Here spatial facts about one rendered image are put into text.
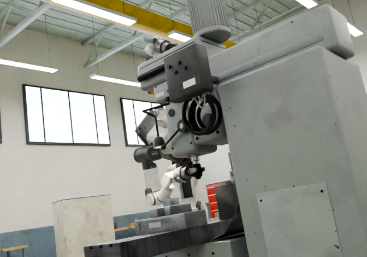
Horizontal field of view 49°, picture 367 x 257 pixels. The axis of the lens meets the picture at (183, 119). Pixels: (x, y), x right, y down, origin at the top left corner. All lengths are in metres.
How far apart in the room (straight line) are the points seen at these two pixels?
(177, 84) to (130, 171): 10.26
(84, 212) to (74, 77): 4.62
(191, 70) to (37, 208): 8.68
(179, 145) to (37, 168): 8.35
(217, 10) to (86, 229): 6.55
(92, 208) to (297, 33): 6.93
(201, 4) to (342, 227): 1.28
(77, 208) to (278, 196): 6.74
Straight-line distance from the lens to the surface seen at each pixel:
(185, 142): 2.12
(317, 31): 1.80
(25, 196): 10.10
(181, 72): 1.81
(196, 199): 2.86
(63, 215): 8.10
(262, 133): 1.70
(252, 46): 1.93
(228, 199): 2.33
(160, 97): 2.23
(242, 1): 11.43
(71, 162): 10.87
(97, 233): 8.33
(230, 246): 1.91
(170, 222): 1.91
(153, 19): 8.70
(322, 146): 1.59
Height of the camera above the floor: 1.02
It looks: 13 degrees up
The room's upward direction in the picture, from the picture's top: 9 degrees counter-clockwise
